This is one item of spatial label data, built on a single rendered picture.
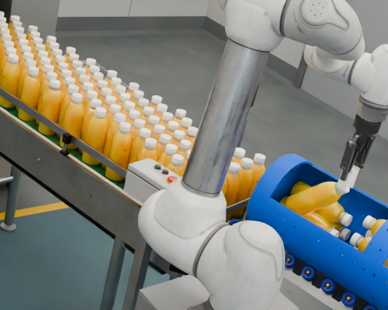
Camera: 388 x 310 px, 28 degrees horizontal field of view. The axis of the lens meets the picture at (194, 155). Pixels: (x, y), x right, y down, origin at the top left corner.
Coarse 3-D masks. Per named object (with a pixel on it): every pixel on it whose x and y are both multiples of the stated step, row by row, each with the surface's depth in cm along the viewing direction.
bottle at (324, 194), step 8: (320, 184) 234; (328, 184) 232; (336, 184) 231; (304, 192) 238; (312, 192) 235; (320, 192) 232; (328, 192) 231; (336, 192) 231; (288, 200) 242; (296, 200) 239; (304, 200) 237; (312, 200) 235; (320, 200) 233; (328, 200) 232; (336, 200) 232; (288, 208) 241; (296, 208) 239; (304, 208) 238; (312, 208) 236; (320, 208) 236
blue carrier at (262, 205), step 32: (288, 160) 245; (256, 192) 242; (288, 192) 260; (352, 192) 247; (288, 224) 235; (352, 224) 253; (384, 224) 223; (320, 256) 230; (352, 256) 223; (384, 256) 218; (352, 288) 228; (384, 288) 218
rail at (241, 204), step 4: (244, 200) 268; (248, 200) 270; (232, 204) 264; (236, 204) 265; (240, 204) 267; (244, 204) 269; (228, 208) 262; (232, 208) 264; (236, 208) 266; (240, 208) 268; (228, 212) 263
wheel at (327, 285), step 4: (324, 280) 235; (328, 280) 235; (332, 280) 234; (324, 284) 235; (328, 284) 234; (332, 284) 234; (324, 288) 234; (328, 288) 234; (332, 288) 234; (328, 292) 234
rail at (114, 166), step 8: (0, 88) 306; (8, 96) 303; (16, 104) 301; (24, 104) 298; (32, 112) 296; (40, 120) 293; (48, 120) 290; (56, 128) 288; (72, 136) 283; (80, 144) 281; (88, 152) 279; (96, 152) 276; (104, 160) 274; (112, 168) 272; (120, 168) 270
